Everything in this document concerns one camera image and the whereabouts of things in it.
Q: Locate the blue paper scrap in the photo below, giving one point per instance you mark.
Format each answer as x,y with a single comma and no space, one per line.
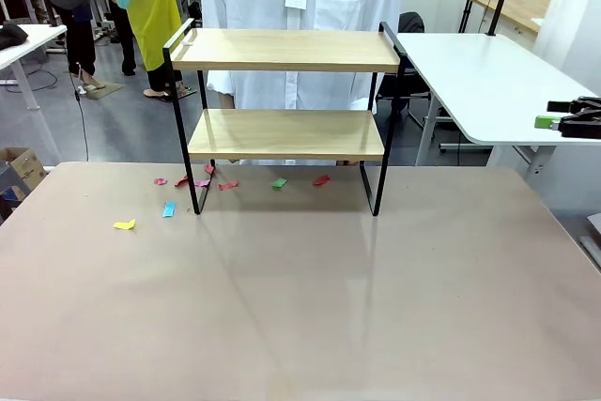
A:
169,209

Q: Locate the person's right forearm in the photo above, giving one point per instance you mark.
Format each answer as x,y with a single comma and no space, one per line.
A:
226,101

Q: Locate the pink paper scrap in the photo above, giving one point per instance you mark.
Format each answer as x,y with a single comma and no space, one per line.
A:
203,182

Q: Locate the cardboard box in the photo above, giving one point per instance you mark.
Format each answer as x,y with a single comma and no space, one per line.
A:
26,168

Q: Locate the green paper scrap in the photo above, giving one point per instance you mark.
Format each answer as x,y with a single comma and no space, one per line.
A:
279,182

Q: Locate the black office chair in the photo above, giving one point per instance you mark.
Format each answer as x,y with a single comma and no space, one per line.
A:
411,25

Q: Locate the grey floor mat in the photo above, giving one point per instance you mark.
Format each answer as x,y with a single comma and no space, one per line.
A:
101,91

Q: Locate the black cloth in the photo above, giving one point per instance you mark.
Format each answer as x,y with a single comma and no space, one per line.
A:
11,35

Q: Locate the person's left hand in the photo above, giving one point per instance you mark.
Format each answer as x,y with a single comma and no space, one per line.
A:
349,163

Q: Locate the black frame wooden shelf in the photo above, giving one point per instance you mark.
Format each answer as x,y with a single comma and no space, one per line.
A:
282,133

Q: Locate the grey metal base frame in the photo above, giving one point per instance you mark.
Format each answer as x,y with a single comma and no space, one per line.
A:
592,241

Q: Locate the red paper scrap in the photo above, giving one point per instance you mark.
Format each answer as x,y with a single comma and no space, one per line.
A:
227,185
210,169
160,180
321,180
180,181

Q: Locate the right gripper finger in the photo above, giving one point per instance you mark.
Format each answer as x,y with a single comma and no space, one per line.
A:
547,122
584,106

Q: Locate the yellow paper scrap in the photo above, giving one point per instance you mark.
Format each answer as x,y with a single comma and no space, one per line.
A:
124,224

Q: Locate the white table rounded corner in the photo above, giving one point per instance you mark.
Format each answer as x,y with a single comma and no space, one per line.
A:
479,77

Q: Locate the wooden top table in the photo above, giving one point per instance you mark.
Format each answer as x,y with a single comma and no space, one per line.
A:
521,9

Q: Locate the white desk grey legs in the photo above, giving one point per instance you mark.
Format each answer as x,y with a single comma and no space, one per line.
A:
42,37

